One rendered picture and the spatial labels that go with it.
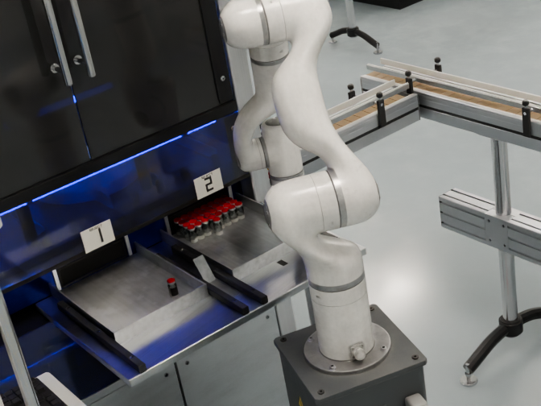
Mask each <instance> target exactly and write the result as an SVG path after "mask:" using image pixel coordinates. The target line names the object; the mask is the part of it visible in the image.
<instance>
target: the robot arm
mask: <svg viewBox="0 0 541 406"><path fill-rule="evenodd" d="M331 26H332V8H331V7H330V5H329V2H328V0H231V1H229V2H228V3H227V4H226V5H225V6H224V8H223V9H222V11H221V14H220V18H219V28H220V32H221V35H222V37H223V40H224V41H225V42H226V43H227V44H228V45H229V46H231V47H233V48H239V49H247V48H249V53H250V63H251V68H252V73H253V78H254V87H255V94H254V96H253V97H252V98H251V99H250V100H249V101H248V102H247V103H246V104H245V105H244V106H243V108H242V109H241V111H240V112H239V114H238V116H237V118H236V121H235V123H234V127H233V145H234V150H235V155H236V160H237V165H238V166H239V168H240V169H241V170H242V171H244V172H253V171H257V170H260V169H264V168H268V169H269V173H270V181H271V183H272V184H273V186H272V187H271V188H270V190H269V191H268V192H267V194H266V196H265V199H264V202H263V212H264V216H265V219H266V222H267V224H268V226H269V228H270V229H271V230H272V232H273V233H274V234H275V235H276V236H277V237H278V238H279V239H280V240H282V241H283V242H284V243H286V244H287V245H288V246H290V247H291V248H292V249H294V250H295V251H297V252H298V253H299V255H300V256H301V257H302V259H303V261H304V265H305V268H306V272H307V277H308V285H309V290H310V295H311V299H312V308H313V313H314V318H315V323H316V332H314V333H313V334H312V335H311V336H310V337H309V338H308V340H307V341H306V342H305V345H304V357H305V359H306V361H307V363H308V364H309V365H310V366H311V367H312V368H314V369H315V370H317V371H319V372H322V373H325V374H328V375H355V374H359V373H362V372H364V371H368V370H370V369H372V368H374V367H376V366H377V365H379V364H380V363H381V362H383V361H384V360H385V358H386V357H387V356H388V354H389V353H390V348H391V341H390V335H389V334H388V333H387V332H386V331H385V330H384V329H383V328H382V327H381V326H379V325H377V324H374V323H372V321H371V315H370V304H369V298H368V292H367V286H366V280H365V269H364V263H363V258H362V255H361V251H360V249H359V247H358V246H357V244H355V243H354V242H351V241H349V240H346V239H343V238H334V237H330V236H326V235H322V234H320V233H323V232H326V231H330V230H335V229H339V228H343V227H346V226H352V225H356V224H359V223H361V222H365V221H367V220H368V219H370V218H371V217H373V216H374V215H375V213H376V212H377V210H378V207H379V205H380V199H381V195H380V192H379V189H378V183H377V182H376V181H375V179H374V177H373V176H372V174H371V173H370V171H369V170H368V168H367V167H366V166H365V165H364V164H363V163H362V162H361V161H360V160H359V159H358V158H357V157H356V156H355V155H354V154H353V153H352V152H351V150H350V149H349V148H348V147H347V146H346V145H345V143H344V142H343V141H342V139H341V138H340V136H339V135H338V133H337V132H336V130H335V129H334V127H333V125H332V122H331V120H330V118H329V116H328V112H327V109H326V106H325V104H324V98H323V95H322V92H321V88H320V82H319V79H318V75H317V68H316V66H317V60H318V56H319V54H320V50H321V48H322V46H323V44H324V41H325V40H326V38H327V36H328V33H329V31H330V28H331ZM288 41H289V42H290V43H291V51H290V53H289V47H288ZM275 113H276V114H277V117H273V118H269V117H270V116H271V115H273V114H275ZM267 118H269V119H267ZM264 120H266V121H264ZM263 121H264V122H263ZM261 123H262V125H261V130H262V136H261V137H259V138H256V139H252V137H253V134H254V132H255V130H256V129H257V127H258V126H259V125H260V124H261ZM300 148H302V149H304V150H306V151H309V152H311V153H313V154H315V155H317V156H319V157H320V158H321V159H322V160H323V161H324V162H325V164H326V165H327V170H326V171H322V172H316V173H312V174H309V175H306V176H305V175H304V168H303V163H302V158H301V153H300Z"/></svg>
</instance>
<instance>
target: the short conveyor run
mask: <svg viewBox="0 0 541 406"><path fill-rule="evenodd" d="M394 85H395V80H391V81H388V82H387V83H384V84H382V85H380V86H378V87H376V88H373V89H371V90H369V91H367V92H365V93H362V94H360V95H358V96H356V95H355V90H353V89H354V85H353V84H348V85H347V87H348V89H349V90H350V92H348V96H349V100H348V101H344V102H342V103H341V104H339V105H337V106H334V107H332V108H330V109H328V110H327V112H328V116H329V115H330V116H329V118H330V120H331V122H332V125H333V127H334V129H335V130H336V132H337V133H338V135H339V136H340V138H341V139H342V141H343V142H344V143H345V145H346V146H347V147H348V148H349V149H350V150H351V152H352V153H354V152H356V151H359V150H361V149H362V148H364V147H367V146H369V145H370V144H372V143H375V142H377V141H378V140H380V139H383V138H385V137H386V136H388V135H391V134H393V133H394V132H396V131H399V130H401V129H403V128H404V127H406V126H409V125H411V124H412V123H415V122H418V121H419V120H420V112H419V97H418V96H417V94H416V93H412V94H409V93H404V92H403V91H404V90H406V89H409V84H408V83H405V84H403V85H400V86H399V87H396V88H392V86H394ZM362 100H363V101H362ZM300 153H301V158H302V163H303V168H304V175H305V176H306V175H309V174H312V173H313V172H316V171H318V170H320V169H322V168H325V167H327V165H326V164H325V162H324V161H323V160H322V159H321V158H320V157H319V156H317V155H315V154H313V153H311V152H309V151H306V150H304V149H302V148H300Z"/></svg>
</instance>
